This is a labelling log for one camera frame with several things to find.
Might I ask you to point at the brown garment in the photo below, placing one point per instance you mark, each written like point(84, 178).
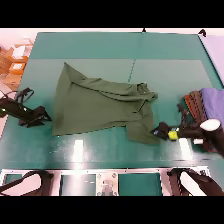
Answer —
point(199, 105)

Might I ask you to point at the silver frame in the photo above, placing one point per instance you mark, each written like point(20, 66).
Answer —
point(107, 186)

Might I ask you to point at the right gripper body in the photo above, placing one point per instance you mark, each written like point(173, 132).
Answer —
point(162, 130)

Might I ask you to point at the purple garment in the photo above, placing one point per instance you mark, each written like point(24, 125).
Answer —
point(213, 103)

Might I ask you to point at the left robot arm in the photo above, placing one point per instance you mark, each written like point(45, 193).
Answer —
point(10, 108)

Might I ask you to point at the rust red garment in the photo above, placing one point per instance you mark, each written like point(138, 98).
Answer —
point(190, 105)

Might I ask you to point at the dark green shirt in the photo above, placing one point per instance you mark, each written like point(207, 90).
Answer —
point(96, 106)

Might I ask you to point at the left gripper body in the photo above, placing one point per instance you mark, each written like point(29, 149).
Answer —
point(35, 117)

